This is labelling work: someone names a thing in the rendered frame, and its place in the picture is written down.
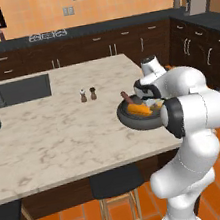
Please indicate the brown sausage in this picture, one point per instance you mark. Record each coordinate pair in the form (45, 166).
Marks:
(126, 97)

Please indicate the dark brown island base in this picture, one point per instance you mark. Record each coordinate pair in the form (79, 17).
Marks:
(62, 196)

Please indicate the hob with white rings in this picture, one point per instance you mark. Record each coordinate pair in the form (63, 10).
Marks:
(47, 35)

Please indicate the grey wall socket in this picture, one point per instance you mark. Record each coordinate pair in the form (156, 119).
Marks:
(68, 10)

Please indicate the dark-topped brown pepper shaker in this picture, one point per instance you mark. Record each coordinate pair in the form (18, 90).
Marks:
(93, 94)

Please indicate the dark grey sink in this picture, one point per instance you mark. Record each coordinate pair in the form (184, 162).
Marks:
(21, 90)

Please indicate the dark brown side cupboard run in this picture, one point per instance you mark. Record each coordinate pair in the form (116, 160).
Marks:
(203, 49)

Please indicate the dark brown base cupboard run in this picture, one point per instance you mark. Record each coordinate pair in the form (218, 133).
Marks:
(81, 49)

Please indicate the white-topped brown salt shaker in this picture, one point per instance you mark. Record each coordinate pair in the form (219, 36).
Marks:
(83, 96)

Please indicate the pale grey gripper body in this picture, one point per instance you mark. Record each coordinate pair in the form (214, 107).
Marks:
(152, 102)

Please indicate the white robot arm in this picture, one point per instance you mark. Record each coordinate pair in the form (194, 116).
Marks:
(194, 155)

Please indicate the brown bottle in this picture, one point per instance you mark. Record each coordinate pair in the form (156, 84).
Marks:
(1, 35)

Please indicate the dark grey bowl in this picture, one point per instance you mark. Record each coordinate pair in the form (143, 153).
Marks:
(136, 121)

